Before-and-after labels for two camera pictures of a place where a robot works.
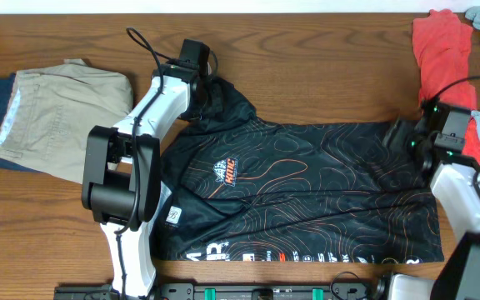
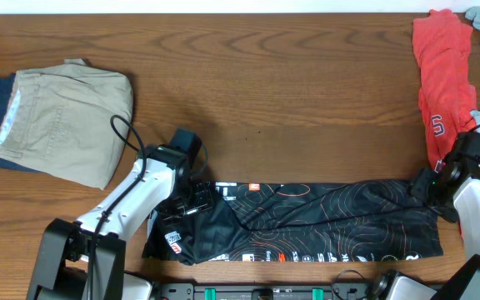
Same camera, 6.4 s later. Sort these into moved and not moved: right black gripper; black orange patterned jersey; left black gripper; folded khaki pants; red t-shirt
Moved: black orange patterned jersey; left black gripper; right black gripper
Not moved: red t-shirt; folded khaki pants
